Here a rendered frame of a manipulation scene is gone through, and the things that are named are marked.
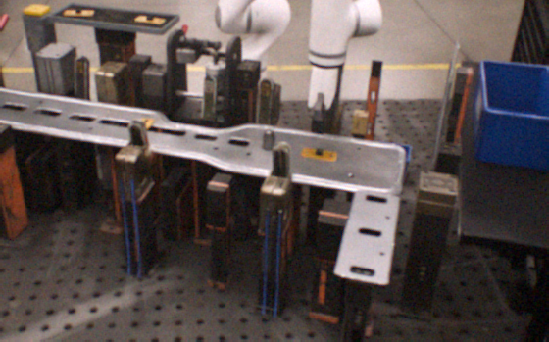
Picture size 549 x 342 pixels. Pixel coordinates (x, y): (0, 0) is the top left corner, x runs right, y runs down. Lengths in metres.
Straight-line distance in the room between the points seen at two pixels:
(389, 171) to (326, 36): 0.36
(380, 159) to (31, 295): 0.90
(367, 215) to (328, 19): 0.42
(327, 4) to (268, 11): 0.63
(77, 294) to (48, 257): 0.17
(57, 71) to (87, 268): 0.56
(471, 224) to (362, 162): 0.32
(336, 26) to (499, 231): 0.52
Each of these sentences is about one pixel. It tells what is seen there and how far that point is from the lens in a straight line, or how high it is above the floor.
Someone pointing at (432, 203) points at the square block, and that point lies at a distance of 1.37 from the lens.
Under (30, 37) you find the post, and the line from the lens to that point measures 2.11.
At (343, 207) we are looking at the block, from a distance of 1.41.
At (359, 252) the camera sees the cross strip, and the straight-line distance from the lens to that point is 1.26.
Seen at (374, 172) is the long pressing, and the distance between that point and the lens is 1.50.
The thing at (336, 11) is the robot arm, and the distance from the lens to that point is 1.35.
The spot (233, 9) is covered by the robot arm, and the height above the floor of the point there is 1.20.
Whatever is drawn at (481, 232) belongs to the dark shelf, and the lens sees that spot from 1.33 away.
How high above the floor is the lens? 1.80
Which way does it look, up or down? 30 degrees down
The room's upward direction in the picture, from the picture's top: 1 degrees clockwise
